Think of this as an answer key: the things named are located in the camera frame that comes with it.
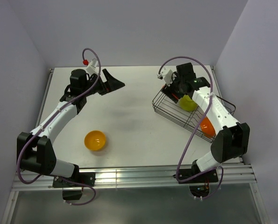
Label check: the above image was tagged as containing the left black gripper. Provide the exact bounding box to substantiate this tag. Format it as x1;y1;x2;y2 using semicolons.
82;69;125;97

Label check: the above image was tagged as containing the lime green bowl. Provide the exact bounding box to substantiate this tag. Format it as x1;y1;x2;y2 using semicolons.
179;95;198;112

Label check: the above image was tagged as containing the white bowl orange outside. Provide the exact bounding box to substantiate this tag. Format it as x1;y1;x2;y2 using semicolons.
200;117;216;138

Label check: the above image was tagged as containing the yellow-orange bowl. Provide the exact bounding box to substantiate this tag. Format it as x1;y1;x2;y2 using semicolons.
84;130;107;151

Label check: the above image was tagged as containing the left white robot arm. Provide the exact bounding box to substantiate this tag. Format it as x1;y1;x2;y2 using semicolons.
17;68;125;186

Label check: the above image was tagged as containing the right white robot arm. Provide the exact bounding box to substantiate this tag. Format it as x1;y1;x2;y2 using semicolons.
157;63;250;182

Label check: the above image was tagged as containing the dark wire dish rack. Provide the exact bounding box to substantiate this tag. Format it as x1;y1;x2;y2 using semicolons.
152;91;236;143

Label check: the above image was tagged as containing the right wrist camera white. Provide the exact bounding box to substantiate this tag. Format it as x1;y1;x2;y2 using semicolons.
157;67;174;86

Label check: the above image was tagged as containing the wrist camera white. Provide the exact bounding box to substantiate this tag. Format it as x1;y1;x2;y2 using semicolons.
157;67;174;86
83;58;98;75

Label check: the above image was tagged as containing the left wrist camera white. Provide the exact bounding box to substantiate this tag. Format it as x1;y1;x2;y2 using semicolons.
83;58;98;75

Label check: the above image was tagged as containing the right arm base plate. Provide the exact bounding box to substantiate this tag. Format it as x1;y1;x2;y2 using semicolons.
173;165;219;200

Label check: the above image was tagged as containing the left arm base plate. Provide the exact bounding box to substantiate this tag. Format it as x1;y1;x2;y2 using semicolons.
52;172;96;205

